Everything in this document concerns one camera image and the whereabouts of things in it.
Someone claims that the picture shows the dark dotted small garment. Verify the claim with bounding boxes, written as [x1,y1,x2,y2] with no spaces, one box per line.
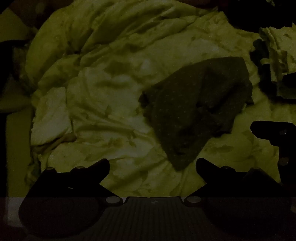
[138,57,254,171]

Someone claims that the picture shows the light floral bed sheet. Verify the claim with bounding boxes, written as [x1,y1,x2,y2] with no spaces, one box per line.
[25,1,295,197]

